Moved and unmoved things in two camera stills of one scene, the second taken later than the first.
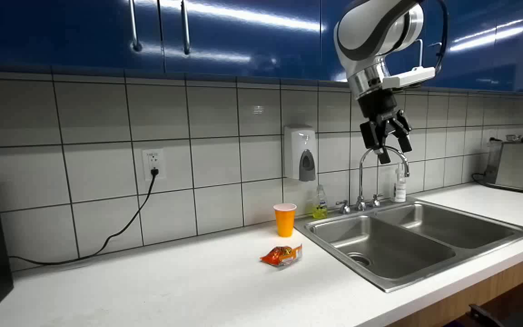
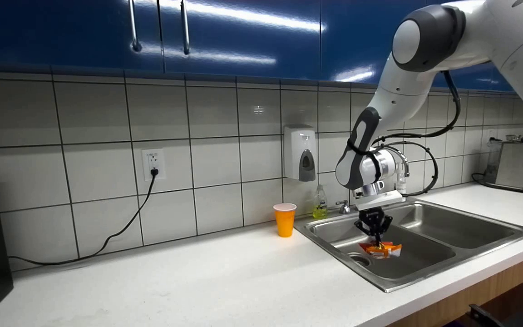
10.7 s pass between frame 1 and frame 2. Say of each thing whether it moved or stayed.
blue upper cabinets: stayed
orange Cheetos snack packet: moved
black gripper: moved
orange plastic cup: stayed
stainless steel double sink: stayed
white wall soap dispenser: stayed
